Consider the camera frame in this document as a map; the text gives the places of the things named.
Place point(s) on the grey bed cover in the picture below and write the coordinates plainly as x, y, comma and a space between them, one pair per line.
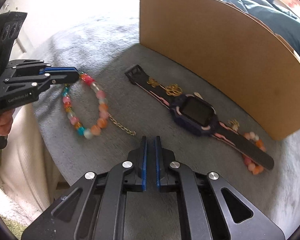
105, 49

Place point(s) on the blue black finger of the left gripper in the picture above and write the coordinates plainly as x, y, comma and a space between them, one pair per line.
61, 75

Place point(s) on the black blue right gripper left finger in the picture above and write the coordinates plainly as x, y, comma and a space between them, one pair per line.
102, 214

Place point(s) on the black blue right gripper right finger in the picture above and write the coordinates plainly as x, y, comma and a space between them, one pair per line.
174, 176

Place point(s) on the dark blue pink smartwatch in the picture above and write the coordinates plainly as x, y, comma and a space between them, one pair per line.
200, 118

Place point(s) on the person's left hand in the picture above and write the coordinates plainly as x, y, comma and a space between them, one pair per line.
6, 121

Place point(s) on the gold brooch ornament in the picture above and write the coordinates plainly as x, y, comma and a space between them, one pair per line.
171, 90

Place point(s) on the teal blue duvet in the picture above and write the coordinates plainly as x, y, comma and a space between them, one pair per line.
279, 19

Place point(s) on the brown cardboard box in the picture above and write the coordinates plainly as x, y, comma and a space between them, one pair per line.
235, 52

